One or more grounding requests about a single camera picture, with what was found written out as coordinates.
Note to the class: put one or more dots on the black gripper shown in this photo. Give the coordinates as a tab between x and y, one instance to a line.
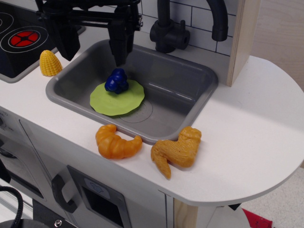
121	17

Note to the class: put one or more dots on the blue toy blueberries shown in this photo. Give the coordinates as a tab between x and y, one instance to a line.
117	81

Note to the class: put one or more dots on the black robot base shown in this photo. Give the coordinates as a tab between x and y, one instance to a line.
34	215

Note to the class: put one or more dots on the green toy plate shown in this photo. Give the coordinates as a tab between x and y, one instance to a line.
112	104

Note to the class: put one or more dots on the grey toy sink basin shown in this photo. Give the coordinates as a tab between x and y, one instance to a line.
165	93

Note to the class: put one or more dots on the yellow toy corn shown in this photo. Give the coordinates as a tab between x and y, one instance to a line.
49	63

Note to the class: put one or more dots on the black toy stovetop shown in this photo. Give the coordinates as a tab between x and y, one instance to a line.
22	39

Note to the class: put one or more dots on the orange toy croissant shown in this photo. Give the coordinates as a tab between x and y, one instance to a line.
112	146

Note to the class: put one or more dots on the toy fried chicken wing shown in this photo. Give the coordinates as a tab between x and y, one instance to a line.
182	152

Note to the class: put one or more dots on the red cloth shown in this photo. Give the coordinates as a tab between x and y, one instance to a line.
256	221

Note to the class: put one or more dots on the wooden side post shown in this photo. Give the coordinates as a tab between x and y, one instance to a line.
246	20

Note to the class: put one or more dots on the black oven door handle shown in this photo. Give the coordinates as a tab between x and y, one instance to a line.
57	185

